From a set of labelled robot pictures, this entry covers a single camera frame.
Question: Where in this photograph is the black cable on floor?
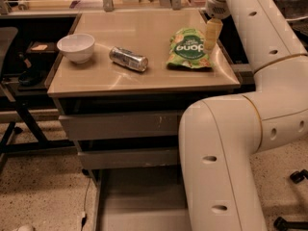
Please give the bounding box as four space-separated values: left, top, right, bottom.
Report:
80 176 92 231

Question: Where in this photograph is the grey drawer cabinet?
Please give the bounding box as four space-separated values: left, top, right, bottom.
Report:
48 10 240 180

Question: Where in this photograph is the grey middle drawer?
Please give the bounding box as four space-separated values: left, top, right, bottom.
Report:
78 147 179 169

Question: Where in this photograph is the silver drink can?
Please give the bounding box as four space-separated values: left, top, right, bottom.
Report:
109 47 148 72

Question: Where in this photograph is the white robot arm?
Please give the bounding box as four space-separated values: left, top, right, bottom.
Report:
179 0 308 231

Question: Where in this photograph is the grey top drawer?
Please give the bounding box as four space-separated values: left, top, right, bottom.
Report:
59 111 180 141

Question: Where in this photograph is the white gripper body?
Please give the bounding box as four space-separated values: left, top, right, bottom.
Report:
205 0 230 19

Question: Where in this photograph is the grey open bottom drawer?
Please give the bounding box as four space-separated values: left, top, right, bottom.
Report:
91 166 192 231

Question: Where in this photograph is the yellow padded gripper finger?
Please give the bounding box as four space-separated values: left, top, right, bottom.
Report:
204 18 223 52

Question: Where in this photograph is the white ceramic bowl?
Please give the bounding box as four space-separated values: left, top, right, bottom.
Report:
57 34 95 64

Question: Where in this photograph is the green rice chip bag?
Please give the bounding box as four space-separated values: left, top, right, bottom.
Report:
167 28 214 69

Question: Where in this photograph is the black chair base leg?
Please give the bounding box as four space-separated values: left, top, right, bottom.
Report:
273 217 308 231

